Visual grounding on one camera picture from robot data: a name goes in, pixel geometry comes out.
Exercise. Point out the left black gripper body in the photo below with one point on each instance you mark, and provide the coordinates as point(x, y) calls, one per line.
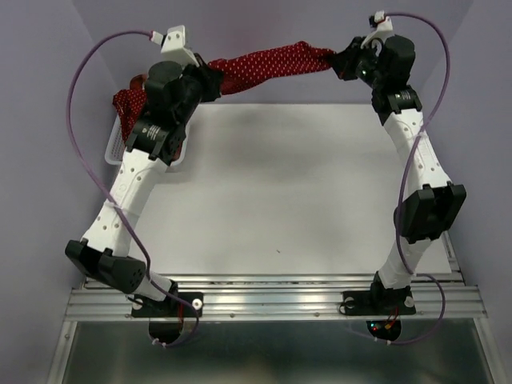
point(188, 107)

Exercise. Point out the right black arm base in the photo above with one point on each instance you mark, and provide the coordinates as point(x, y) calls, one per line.
point(364, 303)

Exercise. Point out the white plastic basket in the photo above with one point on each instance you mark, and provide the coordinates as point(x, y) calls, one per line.
point(115, 146)

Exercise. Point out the red plaid skirt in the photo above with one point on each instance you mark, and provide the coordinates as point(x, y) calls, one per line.
point(138, 82)

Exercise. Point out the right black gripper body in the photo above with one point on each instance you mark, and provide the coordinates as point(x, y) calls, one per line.
point(369, 72)

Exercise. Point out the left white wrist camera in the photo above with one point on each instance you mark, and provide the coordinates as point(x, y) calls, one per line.
point(173, 46)

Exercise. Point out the aluminium rail frame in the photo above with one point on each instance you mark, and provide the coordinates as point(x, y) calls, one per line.
point(282, 328)

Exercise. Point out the red polka dot skirt pile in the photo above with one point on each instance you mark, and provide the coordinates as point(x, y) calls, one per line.
point(128, 104)

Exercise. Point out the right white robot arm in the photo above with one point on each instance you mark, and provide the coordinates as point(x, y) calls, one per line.
point(428, 201)

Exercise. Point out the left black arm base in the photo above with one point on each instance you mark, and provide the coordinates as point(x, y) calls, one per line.
point(188, 303)

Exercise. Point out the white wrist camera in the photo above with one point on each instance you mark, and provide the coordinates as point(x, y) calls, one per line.
point(381, 27)
point(173, 46)

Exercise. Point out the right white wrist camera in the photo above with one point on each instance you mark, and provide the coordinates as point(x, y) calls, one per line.
point(381, 27)

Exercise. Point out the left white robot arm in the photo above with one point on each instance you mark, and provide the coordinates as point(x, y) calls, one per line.
point(103, 252)

